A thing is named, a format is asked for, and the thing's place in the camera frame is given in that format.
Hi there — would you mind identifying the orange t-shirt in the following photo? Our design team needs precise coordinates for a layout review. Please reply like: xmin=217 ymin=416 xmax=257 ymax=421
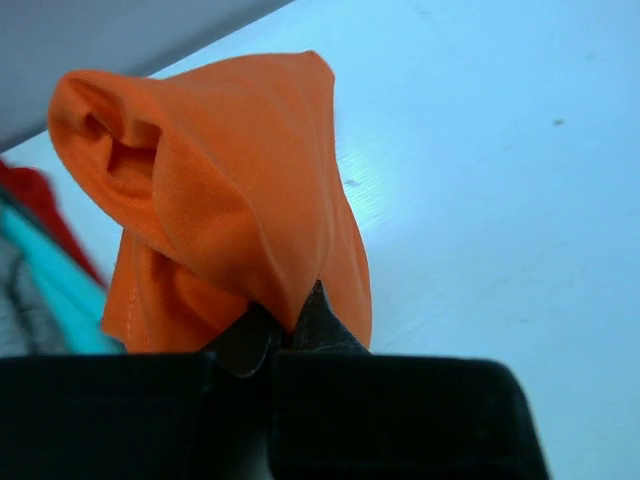
xmin=48 ymin=51 xmax=373 ymax=353

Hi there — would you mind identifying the teal folded t-shirt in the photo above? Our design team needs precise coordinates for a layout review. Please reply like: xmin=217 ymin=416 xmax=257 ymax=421
xmin=1 ymin=202 xmax=124 ymax=354

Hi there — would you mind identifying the red folded t-shirt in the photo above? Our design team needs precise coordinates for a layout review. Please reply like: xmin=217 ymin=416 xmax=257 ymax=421
xmin=1 ymin=159 xmax=107 ymax=289

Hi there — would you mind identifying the grey folded t-shirt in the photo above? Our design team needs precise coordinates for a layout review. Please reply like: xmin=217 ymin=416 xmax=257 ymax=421
xmin=0 ymin=238 xmax=71 ymax=358

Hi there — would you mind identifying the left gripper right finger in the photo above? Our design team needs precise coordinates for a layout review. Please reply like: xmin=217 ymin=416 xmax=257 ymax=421
xmin=269 ymin=284 xmax=549 ymax=479

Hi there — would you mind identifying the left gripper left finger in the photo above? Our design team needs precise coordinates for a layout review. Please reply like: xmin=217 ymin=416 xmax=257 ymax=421
xmin=1 ymin=306 xmax=282 ymax=479

